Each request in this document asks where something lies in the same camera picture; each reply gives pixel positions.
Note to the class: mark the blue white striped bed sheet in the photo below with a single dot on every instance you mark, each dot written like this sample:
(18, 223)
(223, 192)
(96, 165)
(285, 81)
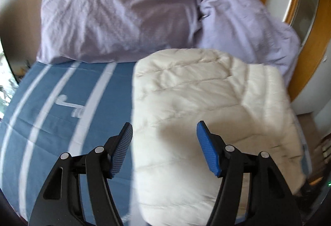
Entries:
(51, 112)

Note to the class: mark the light lavender pillow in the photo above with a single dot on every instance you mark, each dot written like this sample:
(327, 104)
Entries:
(238, 21)

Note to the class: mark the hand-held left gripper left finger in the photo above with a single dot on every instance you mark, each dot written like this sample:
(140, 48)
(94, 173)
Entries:
(121, 151)

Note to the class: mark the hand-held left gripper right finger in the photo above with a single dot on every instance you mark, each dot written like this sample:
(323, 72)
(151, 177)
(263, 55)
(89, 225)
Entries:
(208, 153)

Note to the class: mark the frosted glass door panel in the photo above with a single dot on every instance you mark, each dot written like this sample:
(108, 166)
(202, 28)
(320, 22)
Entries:
(306, 8)

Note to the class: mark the dark lavender pillow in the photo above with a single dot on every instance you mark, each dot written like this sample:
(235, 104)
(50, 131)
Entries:
(116, 13)

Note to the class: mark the cream white puffer jacket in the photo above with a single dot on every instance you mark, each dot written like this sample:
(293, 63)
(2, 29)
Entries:
(206, 91)

